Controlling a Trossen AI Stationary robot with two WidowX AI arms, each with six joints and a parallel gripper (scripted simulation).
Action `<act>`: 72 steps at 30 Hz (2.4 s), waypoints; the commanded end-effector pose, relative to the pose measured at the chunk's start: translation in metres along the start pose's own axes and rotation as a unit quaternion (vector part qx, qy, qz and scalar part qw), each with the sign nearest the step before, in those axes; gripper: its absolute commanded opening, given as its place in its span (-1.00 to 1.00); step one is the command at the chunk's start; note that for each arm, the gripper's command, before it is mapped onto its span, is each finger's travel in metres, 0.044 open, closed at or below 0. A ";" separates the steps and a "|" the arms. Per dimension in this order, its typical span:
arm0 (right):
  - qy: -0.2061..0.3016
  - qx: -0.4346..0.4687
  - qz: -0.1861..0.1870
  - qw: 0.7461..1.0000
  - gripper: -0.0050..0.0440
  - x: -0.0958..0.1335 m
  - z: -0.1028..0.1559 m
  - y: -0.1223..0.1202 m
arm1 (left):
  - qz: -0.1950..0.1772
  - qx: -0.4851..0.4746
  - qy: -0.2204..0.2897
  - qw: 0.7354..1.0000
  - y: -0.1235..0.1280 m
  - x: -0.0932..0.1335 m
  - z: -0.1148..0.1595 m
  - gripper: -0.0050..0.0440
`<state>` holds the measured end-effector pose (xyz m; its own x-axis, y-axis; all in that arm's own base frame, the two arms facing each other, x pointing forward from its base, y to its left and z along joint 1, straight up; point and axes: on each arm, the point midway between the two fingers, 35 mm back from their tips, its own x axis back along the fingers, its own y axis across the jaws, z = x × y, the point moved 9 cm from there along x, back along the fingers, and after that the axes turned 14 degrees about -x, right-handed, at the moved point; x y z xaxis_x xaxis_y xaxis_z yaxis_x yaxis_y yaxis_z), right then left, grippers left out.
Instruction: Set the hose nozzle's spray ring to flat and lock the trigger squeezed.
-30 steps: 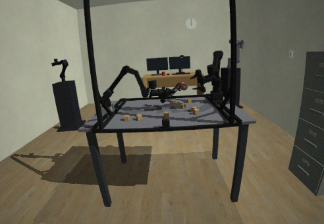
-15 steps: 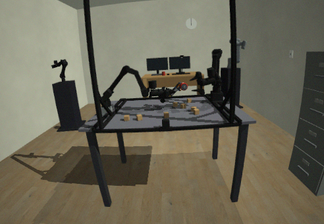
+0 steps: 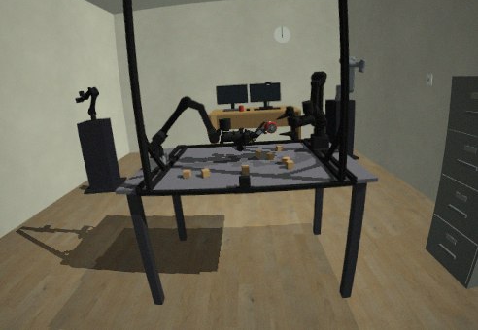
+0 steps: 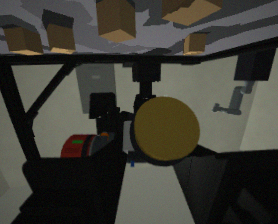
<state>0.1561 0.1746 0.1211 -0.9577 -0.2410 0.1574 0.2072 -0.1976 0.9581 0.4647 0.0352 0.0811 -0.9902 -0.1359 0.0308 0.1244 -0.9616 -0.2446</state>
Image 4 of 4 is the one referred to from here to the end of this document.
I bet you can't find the tan cube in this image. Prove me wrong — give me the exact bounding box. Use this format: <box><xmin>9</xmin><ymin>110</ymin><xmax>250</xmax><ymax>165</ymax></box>
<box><xmin>46</xmin><ymin>24</ymin><xmax>76</xmax><ymax>54</ymax></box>
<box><xmin>183</xmin><ymin>34</ymin><xmax>206</xmax><ymax>55</ymax></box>
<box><xmin>162</xmin><ymin>0</ymin><xmax>223</xmax><ymax>26</ymax></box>
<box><xmin>3</xmin><ymin>27</ymin><xmax>44</xmax><ymax>55</ymax></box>
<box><xmin>96</xmin><ymin>0</ymin><xmax>136</xmax><ymax>43</ymax></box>

